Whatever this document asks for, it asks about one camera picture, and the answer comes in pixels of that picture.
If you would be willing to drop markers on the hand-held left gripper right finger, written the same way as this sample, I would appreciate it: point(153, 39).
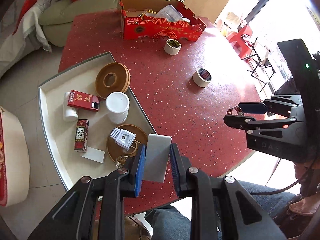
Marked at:
point(175, 170)

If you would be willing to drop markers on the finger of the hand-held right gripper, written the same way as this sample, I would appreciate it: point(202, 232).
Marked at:
point(240, 122)
point(250, 108)

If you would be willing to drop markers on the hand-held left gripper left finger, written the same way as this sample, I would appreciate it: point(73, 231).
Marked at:
point(140, 172)

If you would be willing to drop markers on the white rectangular block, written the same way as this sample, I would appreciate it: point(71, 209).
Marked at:
point(156, 157)

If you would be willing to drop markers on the white plug adapter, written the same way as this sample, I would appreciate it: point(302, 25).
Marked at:
point(123, 138)

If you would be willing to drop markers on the white box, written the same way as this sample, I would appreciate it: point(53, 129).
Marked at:
point(92, 155)

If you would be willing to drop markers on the long dark red box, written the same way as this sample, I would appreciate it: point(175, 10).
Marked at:
point(81, 135)

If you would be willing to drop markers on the white jar with grey label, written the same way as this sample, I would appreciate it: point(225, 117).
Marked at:
point(117, 105)

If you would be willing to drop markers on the white pill bottle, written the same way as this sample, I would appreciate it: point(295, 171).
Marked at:
point(70, 113)

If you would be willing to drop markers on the red card box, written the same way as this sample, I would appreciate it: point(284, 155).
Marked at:
point(82, 100)

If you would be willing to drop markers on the white tray with grey rim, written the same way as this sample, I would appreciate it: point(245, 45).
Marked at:
point(55, 130)

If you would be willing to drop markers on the black folding chair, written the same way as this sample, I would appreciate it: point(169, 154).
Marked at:
point(260, 62)

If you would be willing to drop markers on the person's blue jeans leg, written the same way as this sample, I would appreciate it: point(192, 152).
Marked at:
point(170, 222)

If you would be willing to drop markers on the tape roll with blue label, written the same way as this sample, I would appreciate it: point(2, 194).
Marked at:
point(201, 80)

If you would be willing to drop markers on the brown leather seat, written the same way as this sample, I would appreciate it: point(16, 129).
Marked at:
point(137, 230)

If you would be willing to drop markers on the red plastic stool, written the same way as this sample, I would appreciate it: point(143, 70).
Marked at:
point(240, 37)

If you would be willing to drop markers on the tape roll with yellow label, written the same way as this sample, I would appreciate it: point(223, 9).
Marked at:
point(172, 48)

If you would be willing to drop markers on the red cardboard box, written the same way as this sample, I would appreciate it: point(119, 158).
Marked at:
point(160, 30)

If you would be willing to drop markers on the clear plastic container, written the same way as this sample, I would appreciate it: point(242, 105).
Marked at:
point(168, 12)

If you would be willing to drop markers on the yellow plastic tool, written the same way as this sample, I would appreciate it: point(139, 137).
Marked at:
point(148, 13)

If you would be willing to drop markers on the beige green sofa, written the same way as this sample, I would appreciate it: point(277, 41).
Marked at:
point(65, 15)

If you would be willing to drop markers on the blanket-covered sofa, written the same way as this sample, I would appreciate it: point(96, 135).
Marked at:
point(17, 30)

